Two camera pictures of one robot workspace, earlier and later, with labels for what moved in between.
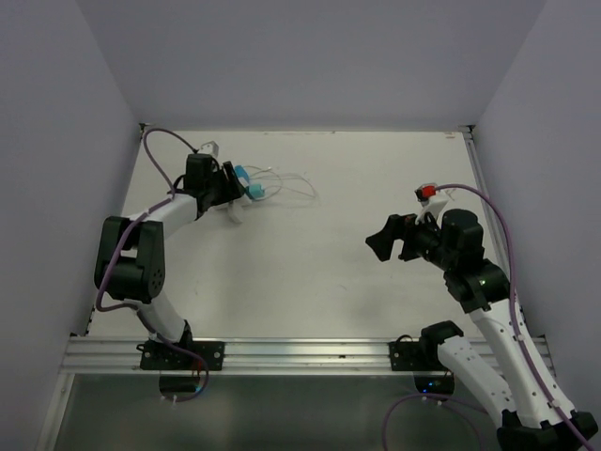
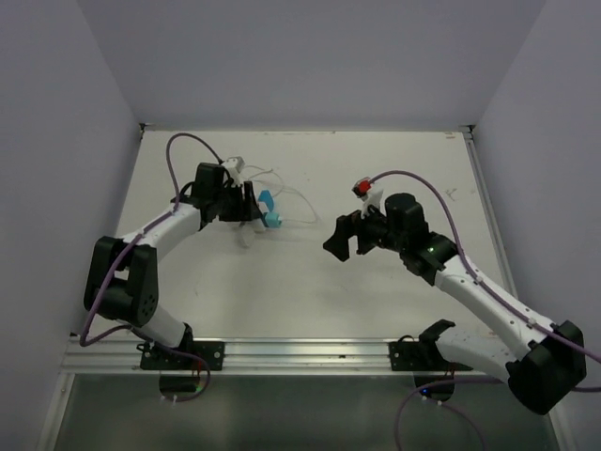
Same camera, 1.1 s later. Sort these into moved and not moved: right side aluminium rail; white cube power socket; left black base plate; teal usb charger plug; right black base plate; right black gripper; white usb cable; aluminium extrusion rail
Moved: teal usb charger plug; white cube power socket; white usb cable; right black gripper
Not moved: right black base plate; left black base plate; right side aluminium rail; aluminium extrusion rail
